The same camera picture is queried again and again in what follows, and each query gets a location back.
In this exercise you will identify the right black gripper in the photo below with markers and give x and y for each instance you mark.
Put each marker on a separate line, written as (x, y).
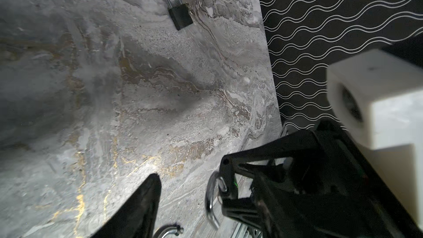
(325, 189)

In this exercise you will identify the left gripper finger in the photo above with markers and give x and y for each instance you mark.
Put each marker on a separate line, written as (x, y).
(136, 217)

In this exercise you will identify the black padlock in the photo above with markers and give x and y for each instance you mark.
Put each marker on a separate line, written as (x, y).
(215, 179)
(180, 13)

